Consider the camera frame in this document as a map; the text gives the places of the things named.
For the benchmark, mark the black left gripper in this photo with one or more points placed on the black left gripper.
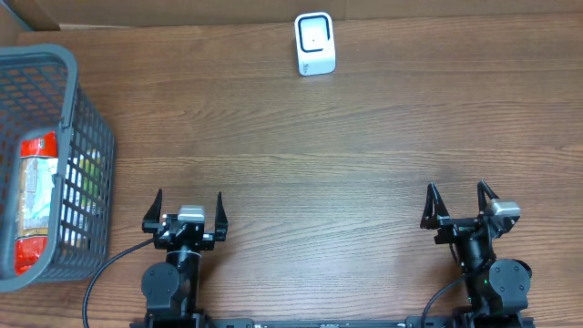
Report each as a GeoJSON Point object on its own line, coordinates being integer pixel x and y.
{"type": "Point", "coordinates": [183, 233]}

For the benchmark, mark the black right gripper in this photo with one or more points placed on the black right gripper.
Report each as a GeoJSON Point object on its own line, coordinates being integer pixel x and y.
{"type": "Point", "coordinates": [434, 209]}

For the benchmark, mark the orange cracker package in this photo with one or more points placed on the orange cracker package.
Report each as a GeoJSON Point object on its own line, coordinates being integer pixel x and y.
{"type": "Point", "coordinates": [38, 165]}

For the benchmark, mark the green yellow drink pouch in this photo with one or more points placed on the green yellow drink pouch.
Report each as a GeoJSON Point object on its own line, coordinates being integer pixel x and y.
{"type": "Point", "coordinates": [83, 195]}

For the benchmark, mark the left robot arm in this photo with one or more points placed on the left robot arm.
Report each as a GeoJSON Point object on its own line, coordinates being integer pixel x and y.
{"type": "Point", "coordinates": [171, 286]}

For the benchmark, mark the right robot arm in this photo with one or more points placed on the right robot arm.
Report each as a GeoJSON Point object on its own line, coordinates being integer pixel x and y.
{"type": "Point", "coordinates": [496, 288]}

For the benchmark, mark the white barcode scanner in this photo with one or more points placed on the white barcode scanner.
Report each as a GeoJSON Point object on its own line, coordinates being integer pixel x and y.
{"type": "Point", "coordinates": [315, 45]}

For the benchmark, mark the grey plastic shopping basket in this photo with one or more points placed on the grey plastic shopping basket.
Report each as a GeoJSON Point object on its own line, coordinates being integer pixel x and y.
{"type": "Point", "coordinates": [57, 170]}

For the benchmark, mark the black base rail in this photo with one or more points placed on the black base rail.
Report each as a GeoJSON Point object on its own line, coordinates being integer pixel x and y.
{"type": "Point", "coordinates": [408, 322]}

